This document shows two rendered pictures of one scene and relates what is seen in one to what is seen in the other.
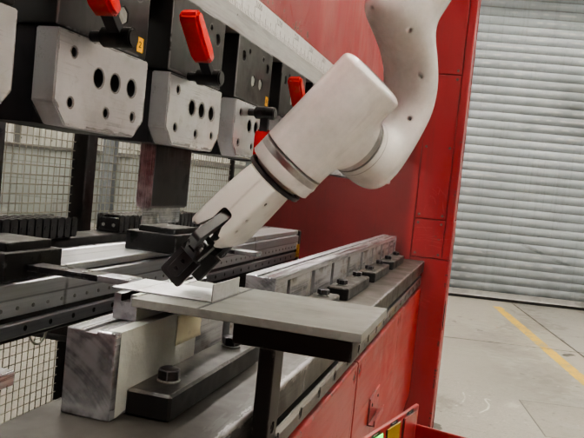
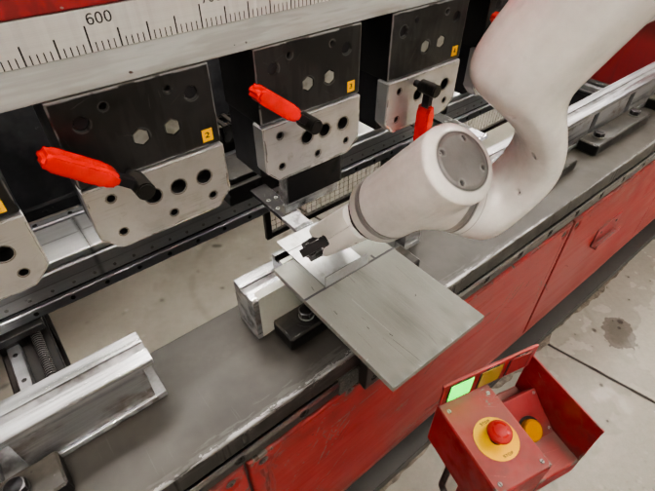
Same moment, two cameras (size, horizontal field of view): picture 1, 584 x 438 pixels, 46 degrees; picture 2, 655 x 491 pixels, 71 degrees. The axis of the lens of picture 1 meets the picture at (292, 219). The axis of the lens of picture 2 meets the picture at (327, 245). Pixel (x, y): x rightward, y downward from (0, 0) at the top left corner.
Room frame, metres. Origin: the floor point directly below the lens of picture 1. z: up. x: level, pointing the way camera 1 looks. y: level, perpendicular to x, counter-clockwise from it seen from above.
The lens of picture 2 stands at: (0.41, -0.19, 1.50)
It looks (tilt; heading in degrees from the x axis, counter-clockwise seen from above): 42 degrees down; 35
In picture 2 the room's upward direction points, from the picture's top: straight up
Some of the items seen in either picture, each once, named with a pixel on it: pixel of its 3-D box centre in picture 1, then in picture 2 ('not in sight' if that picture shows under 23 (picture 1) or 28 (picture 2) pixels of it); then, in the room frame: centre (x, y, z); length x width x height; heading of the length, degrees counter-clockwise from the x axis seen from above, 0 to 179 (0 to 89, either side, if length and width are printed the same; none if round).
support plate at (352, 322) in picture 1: (267, 307); (373, 293); (0.82, 0.02, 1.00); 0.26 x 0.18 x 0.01; 74
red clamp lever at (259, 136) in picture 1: (259, 141); (422, 114); (1.00, 0.06, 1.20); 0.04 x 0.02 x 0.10; 74
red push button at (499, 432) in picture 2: not in sight; (497, 434); (0.84, -0.21, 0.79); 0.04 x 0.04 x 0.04
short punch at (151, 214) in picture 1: (164, 185); (311, 174); (0.86, 0.16, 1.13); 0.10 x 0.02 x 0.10; 164
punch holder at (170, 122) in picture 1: (166, 76); (293, 95); (0.84, 0.17, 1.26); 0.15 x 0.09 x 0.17; 164
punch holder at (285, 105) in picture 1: (268, 116); (489, 31); (1.22, 0.06, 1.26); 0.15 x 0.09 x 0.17; 164
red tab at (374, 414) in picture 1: (376, 405); (608, 230); (1.81, -0.27, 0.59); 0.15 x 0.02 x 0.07; 164
